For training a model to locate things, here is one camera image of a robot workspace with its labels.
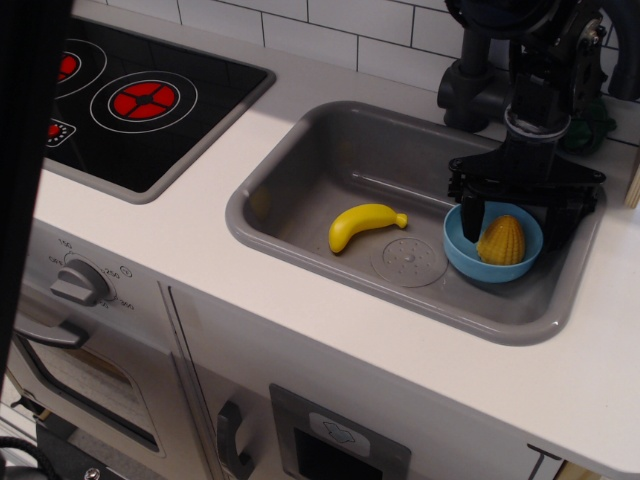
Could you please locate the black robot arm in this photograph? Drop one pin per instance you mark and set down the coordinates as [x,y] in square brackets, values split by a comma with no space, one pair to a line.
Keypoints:
[555,73]

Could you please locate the grey dishwasher panel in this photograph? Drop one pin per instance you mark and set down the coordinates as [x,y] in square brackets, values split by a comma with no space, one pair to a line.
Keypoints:
[316,443]

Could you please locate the grey oven door handle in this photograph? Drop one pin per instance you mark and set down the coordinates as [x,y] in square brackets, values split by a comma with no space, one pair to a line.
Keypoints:
[64,336]

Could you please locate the yellow toy banana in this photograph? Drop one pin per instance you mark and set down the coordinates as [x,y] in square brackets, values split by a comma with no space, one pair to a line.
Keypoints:
[361,218]

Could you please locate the green toy bell pepper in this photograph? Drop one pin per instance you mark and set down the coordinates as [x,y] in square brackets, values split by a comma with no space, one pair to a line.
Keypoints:
[587,132]

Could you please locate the grey cabinet door handle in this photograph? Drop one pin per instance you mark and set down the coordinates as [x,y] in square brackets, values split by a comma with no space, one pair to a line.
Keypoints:
[238,465]

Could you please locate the grey toy sink basin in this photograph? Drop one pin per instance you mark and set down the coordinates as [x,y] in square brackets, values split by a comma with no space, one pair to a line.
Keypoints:
[344,154]

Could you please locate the black toy faucet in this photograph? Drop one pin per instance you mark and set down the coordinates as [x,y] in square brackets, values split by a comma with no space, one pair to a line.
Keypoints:
[467,85]

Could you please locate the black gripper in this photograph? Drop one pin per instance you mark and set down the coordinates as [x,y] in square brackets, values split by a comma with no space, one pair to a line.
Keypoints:
[525,174]

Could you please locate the black toy stove top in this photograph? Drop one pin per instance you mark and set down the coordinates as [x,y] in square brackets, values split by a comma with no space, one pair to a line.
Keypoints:
[132,113]

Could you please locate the grey oven knob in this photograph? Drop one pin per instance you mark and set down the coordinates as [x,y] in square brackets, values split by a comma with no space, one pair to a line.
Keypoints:
[80,283]

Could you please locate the toy oven door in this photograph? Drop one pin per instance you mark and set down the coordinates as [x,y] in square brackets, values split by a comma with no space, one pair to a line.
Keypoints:
[120,388]

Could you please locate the yellow toy corn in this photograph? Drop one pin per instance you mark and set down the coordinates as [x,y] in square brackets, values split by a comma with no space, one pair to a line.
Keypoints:
[503,242]

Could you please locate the blue plastic bowl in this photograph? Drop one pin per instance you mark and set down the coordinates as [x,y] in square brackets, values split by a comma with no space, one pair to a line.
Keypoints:
[463,255]

